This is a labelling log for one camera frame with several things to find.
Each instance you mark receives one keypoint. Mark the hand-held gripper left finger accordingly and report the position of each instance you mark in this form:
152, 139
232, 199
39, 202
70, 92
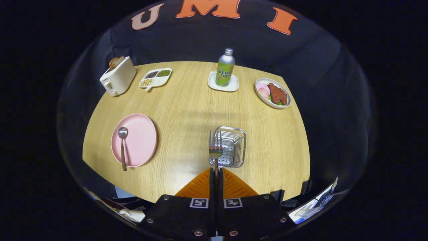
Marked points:
187, 217

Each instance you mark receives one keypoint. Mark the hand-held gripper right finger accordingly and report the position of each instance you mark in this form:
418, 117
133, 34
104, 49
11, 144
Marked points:
250, 217

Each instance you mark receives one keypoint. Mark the black table clamp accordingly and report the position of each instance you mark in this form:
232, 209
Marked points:
306, 186
278, 195

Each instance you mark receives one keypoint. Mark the white crumpled cloth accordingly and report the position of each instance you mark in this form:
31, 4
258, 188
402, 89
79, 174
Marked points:
133, 215

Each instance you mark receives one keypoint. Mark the pink round plate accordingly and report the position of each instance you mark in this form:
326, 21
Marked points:
140, 140

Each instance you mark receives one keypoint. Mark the red-brown meat piece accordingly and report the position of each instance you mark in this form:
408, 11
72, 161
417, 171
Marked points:
277, 93

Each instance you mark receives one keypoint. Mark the pink ham slice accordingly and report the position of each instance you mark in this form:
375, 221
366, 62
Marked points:
263, 90

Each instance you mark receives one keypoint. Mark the white square coaster tray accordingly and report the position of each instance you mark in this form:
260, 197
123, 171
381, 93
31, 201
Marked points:
232, 87

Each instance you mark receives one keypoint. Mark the white oval plate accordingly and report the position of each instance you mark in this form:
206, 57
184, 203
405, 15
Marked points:
284, 88

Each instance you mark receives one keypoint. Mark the white divided snack dish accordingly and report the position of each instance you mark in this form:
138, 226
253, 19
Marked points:
160, 81

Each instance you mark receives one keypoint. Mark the yellow beans pile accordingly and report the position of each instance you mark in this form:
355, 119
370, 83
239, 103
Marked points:
146, 82

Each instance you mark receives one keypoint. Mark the green beans pile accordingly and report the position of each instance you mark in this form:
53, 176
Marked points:
164, 72

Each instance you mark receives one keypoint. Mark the dark brown beans pile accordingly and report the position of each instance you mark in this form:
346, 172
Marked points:
151, 74

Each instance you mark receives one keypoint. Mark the green soda bottle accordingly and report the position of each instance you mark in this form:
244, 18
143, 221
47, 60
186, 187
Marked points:
225, 70

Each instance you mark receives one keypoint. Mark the white toaster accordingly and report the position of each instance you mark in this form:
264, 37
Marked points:
120, 78

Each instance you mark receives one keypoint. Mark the toasted bread slice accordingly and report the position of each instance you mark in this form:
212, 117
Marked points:
120, 60
112, 63

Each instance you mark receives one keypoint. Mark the black backdrop cloth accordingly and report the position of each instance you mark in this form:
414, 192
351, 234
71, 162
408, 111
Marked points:
301, 50

